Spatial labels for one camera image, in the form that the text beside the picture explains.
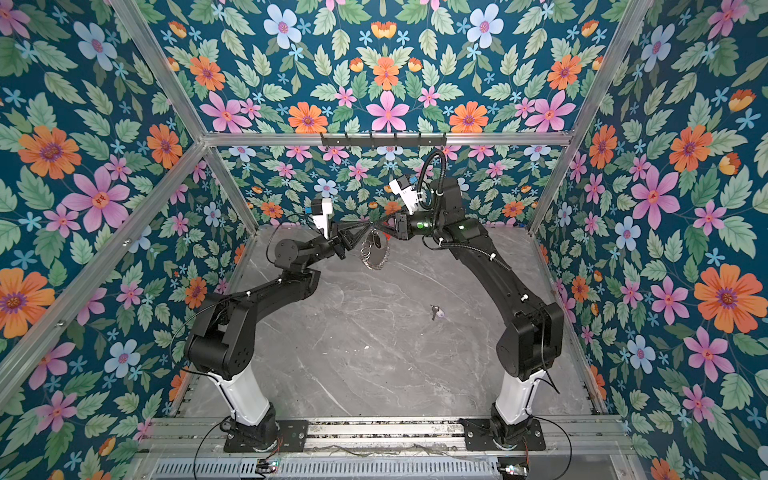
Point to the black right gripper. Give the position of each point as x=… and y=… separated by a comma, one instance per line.
x=404, y=226

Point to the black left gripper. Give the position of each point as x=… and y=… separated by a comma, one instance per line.
x=340, y=243

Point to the red keyring with metal rings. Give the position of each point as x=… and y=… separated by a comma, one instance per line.
x=374, y=249

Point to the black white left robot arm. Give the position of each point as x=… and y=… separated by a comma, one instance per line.
x=221, y=342

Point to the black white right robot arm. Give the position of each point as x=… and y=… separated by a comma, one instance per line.
x=532, y=339

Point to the black hook rack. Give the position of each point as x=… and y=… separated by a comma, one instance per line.
x=371, y=140

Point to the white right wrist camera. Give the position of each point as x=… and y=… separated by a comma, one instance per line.
x=410, y=194

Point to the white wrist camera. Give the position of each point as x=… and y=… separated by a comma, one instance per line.
x=410, y=194
x=321, y=213

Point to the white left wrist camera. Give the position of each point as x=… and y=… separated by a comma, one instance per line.
x=321, y=213

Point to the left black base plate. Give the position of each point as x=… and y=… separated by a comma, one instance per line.
x=269, y=436

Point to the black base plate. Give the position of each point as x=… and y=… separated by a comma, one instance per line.
x=494, y=435
x=269, y=436

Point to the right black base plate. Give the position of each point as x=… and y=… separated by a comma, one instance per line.
x=494, y=435

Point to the white perforated cable duct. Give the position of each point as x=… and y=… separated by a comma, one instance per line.
x=328, y=468

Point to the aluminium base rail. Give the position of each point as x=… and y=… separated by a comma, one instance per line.
x=558, y=438

